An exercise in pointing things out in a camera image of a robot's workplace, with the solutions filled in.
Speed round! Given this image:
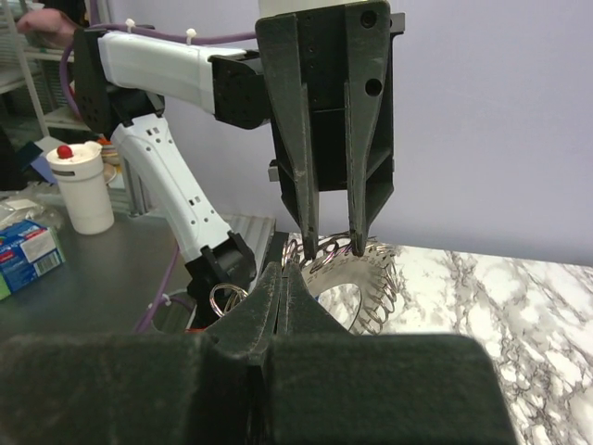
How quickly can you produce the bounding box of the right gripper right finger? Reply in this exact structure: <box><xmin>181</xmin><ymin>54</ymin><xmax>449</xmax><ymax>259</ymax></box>
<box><xmin>266</xmin><ymin>264</ymin><xmax>516</xmax><ymax>444</ymax></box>

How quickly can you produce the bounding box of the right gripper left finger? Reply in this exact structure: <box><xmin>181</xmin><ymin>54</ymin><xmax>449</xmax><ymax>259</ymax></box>
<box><xmin>1</xmin><ymin>263</ymin><xmax>281</xmax><ymax>444</ymax></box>

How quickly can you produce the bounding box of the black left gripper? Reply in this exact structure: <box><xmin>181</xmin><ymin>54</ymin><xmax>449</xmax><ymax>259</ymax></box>
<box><xmin>256</xmin><ymin>1</ymin><xmax>406</xmax><ymax>260</ymax></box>

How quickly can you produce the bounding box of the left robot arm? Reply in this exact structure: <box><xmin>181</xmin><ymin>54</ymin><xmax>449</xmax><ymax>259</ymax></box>
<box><xmin>71</xmin><ymin>1</ymin><xmax>407</xmax><ymax>324</ymax></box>

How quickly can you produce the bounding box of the blue green product box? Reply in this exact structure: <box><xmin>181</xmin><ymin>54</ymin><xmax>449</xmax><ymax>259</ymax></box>
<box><xmin>1</xmin><ymin>220</ymin><xmax>66</xmax><ymax>300</ymax></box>

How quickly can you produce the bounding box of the white cylindrical container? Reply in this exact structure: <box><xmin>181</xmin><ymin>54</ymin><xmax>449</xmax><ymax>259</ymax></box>
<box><xmin>45</xmin><ymin>141</ymin><xmax>115</xmax><ymax>235</ymax></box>

